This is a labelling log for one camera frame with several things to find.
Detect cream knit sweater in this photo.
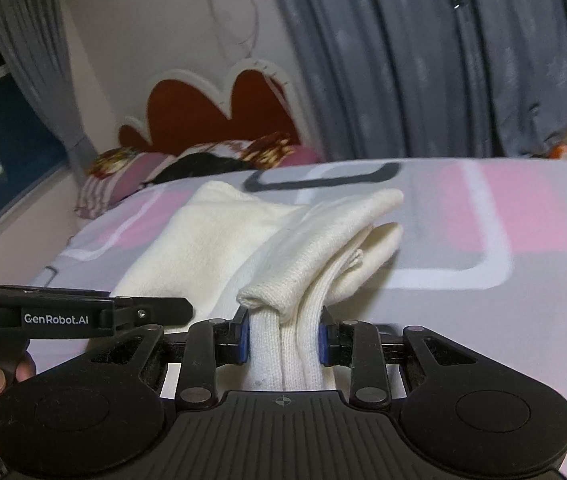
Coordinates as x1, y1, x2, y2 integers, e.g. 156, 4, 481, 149
110, 180, 405, 394

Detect dark window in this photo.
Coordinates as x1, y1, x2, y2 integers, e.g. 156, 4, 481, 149
0, 20, 72, 227

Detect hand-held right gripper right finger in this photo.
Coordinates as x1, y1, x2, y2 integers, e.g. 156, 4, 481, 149
318, 308, 485, 404

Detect black cloth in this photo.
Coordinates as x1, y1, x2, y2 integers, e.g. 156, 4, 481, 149
150, 152, 246, 184

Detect white wall cable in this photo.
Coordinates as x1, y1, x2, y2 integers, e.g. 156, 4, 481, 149
197, 0, 260, 59

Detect wide grey curtain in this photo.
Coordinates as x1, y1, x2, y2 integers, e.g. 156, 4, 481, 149
262, 0, 567, 162

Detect red cloud-shaped headboard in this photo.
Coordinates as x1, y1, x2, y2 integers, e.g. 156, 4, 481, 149
114, 56, 315, 159

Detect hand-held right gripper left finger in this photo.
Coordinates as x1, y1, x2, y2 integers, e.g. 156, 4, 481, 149
86, 306, 252, 408

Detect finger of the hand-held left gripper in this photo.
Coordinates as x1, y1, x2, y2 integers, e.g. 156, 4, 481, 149
112, 296, 195, 333

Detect pink striped floral pillow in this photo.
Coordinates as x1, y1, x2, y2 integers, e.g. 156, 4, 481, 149
74, 146, 176, 220
177, 131, 323, 170

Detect grey pink patterned bed sheet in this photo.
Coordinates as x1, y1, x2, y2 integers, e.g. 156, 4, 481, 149
30, 156, 567, 480

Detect narrow grey curtain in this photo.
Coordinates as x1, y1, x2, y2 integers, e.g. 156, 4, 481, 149
0, 0, 100, 187

